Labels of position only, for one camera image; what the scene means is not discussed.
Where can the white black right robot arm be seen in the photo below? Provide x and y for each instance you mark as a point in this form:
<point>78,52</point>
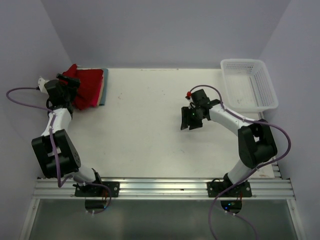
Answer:
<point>256,144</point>

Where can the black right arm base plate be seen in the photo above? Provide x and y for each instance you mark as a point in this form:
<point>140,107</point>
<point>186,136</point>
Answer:
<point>215,187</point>

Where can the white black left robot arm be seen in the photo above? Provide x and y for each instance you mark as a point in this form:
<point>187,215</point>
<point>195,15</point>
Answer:
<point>54,149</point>

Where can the folded pink t shirt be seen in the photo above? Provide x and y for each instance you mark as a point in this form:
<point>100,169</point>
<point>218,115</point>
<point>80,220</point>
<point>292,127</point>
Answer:
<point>96,95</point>

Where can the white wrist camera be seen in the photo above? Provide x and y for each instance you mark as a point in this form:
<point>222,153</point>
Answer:
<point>41,85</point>
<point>188,95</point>

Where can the dark red t shirt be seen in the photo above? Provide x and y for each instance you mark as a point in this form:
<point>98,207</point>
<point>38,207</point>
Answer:
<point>89,81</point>

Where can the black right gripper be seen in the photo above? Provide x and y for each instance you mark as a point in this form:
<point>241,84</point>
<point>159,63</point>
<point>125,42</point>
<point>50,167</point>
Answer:
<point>185,116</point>

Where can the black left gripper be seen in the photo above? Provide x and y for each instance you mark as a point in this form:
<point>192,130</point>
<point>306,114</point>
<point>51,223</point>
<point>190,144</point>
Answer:
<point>72,90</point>

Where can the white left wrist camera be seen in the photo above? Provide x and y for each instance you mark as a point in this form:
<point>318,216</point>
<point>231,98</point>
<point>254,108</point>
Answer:
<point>41,85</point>

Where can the white perforated plastic basket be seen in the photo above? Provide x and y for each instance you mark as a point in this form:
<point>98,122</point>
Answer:
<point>248,86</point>

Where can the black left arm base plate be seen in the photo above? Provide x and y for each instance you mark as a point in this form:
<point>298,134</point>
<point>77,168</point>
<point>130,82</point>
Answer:
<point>110,189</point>

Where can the aluminium mounting rail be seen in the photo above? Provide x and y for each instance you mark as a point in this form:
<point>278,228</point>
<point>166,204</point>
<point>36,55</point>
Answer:
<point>172,189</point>

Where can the folded blue t shirt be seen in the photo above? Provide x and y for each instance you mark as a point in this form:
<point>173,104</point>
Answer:
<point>104,92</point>

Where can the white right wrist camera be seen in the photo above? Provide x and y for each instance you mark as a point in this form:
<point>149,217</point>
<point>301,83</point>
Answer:
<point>188,95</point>

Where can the folded tan t shirt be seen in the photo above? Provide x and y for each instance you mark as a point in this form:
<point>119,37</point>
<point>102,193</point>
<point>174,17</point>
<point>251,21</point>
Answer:
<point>101,90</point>

